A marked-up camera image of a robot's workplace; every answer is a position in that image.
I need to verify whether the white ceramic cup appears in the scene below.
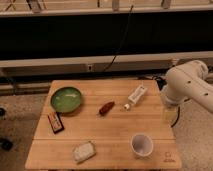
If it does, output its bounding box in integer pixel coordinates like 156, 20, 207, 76
130, 133, 154, 158

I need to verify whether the wooden table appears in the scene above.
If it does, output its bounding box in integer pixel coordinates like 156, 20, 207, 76
25, 79, 182, 170

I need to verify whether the red and black candy bar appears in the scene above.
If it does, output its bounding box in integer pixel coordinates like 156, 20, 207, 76
48, 112, 64, 134

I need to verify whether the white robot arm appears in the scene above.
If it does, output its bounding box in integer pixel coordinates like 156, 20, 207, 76
160, 60, 213, 125

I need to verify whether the green bowl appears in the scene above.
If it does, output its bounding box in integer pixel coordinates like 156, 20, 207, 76
50, 87, 82, 113

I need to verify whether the black hanging cable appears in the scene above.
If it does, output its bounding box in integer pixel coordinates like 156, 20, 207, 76
101, 4, 135, 72

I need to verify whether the black caster wheel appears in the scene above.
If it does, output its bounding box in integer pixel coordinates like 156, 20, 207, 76
0, 138, 13, 151

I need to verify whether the white tube with cap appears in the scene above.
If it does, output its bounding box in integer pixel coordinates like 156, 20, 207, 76
124, 85, 147, 110

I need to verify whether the red pepper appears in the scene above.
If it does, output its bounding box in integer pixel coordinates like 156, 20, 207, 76
99, 101, 115, 116

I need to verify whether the white wrapped sponge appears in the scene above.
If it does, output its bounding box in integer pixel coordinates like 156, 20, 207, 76
73, 141, 96, 163

